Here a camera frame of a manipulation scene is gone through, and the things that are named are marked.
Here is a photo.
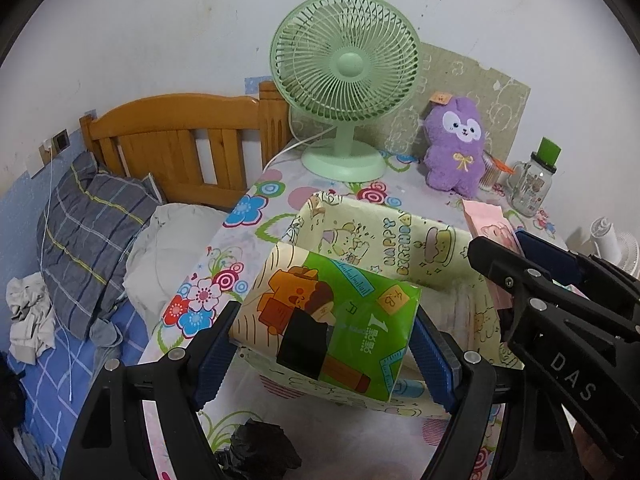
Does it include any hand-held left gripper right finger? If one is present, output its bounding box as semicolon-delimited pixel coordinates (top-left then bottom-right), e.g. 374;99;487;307
409;305;583;480

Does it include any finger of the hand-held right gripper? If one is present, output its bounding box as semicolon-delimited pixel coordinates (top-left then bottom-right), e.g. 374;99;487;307
467;236;566;331
515;230;640;306

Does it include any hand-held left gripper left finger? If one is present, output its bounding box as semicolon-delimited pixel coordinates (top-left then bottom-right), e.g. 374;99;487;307
60;301;242;480

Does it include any pink tissue pack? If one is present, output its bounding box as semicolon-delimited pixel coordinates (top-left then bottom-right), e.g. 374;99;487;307
461;199;581;311

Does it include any black plastic bag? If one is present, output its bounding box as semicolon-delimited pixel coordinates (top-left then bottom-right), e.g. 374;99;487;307
215;420;303;480

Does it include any yellow printed storage box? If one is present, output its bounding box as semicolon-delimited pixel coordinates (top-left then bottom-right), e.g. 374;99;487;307
227;190;523;418

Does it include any green tissue pack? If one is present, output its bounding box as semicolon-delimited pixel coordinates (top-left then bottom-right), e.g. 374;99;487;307
228;251;423;403

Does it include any person's right hand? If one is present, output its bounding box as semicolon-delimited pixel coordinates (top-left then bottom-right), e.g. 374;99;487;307
572;410;621;480

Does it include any green-lidded glass jar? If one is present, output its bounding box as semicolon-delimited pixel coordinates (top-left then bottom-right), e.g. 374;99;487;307
510;136;562;218

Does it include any orange-lidded swab jar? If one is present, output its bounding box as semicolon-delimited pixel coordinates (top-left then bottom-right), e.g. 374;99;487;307
481;152;513;191

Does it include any purple plush toy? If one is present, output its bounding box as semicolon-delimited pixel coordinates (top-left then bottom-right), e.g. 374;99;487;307
422;97;488;198

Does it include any small grey cloth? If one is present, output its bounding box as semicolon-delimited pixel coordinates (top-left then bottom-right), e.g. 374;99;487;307
90;319;127;350

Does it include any white pillow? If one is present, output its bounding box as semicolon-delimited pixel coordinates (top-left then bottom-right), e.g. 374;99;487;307
122;203;228;321

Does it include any floral tablecloth table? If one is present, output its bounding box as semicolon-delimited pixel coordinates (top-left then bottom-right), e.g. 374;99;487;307
137;150;571;480

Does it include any green printed board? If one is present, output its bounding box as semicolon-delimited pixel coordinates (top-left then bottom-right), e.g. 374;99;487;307
385;42;531;171

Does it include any blue grid bedsheet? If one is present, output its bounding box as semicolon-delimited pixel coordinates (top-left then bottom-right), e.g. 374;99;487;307
0;305;156;480

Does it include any grey plaid pillow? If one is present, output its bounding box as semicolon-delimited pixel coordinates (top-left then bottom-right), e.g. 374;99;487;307
37;152;166;338

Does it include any crumpled white cloth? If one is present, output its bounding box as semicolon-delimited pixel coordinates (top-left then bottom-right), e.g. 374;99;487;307
5;272;58;366

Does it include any wooden headboard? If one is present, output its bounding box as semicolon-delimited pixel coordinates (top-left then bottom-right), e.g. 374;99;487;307
79;81;291;211

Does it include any green desk fan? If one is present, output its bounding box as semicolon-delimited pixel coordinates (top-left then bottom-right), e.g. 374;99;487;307
269;0;422;182

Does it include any white wall fan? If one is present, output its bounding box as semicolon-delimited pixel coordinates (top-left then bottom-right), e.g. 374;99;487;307
585;216;640;281

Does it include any white fan cable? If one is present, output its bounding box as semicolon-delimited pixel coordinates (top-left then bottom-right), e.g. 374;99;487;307
262;126;337;173

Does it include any thin white cable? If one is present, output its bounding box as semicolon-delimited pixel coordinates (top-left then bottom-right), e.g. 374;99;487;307
40;147;81;403

